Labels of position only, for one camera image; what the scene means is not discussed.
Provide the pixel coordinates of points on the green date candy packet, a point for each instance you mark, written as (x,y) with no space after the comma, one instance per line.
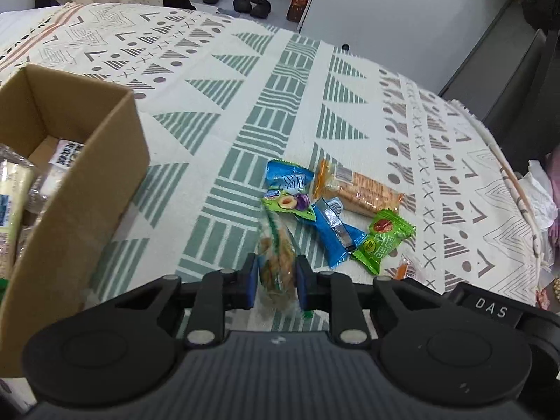
(385,240)

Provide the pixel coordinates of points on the orange cracker packet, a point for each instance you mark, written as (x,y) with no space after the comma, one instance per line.
(358,190)

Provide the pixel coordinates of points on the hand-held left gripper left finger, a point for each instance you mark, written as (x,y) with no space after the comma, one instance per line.
(251,282)

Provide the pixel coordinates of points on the clear green-edged cookie packet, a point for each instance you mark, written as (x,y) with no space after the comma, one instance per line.
(275,262)

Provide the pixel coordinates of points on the white packet with blue label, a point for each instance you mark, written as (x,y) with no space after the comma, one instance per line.
(11,210)

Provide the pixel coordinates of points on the white plastic bag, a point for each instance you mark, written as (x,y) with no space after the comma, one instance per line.
(540,192)

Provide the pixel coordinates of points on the white snack packet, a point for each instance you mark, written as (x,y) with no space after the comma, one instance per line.
(63,162)

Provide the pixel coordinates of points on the small orange snack packet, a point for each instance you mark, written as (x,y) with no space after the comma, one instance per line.
(400,270)

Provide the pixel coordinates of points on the blue snack packet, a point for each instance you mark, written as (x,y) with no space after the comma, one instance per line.
(339,232)
(288,175)

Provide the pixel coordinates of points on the brown drink bottle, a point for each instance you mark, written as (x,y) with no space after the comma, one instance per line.
(298,2)

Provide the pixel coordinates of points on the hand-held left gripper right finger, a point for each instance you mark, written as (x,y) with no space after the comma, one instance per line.
(302,282)

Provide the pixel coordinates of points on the green plum candy packet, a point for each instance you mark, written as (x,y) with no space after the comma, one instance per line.
(288,203)

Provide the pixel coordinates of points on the pink cloth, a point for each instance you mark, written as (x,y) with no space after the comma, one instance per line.
(555,201)

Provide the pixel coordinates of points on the brown cardboard box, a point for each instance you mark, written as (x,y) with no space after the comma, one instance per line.
(87,201)

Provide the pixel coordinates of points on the patterned bed blanket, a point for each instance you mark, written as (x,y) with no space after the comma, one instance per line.
(245,109)

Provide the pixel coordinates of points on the black chair back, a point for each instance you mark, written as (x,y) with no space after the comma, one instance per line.
(512,87)

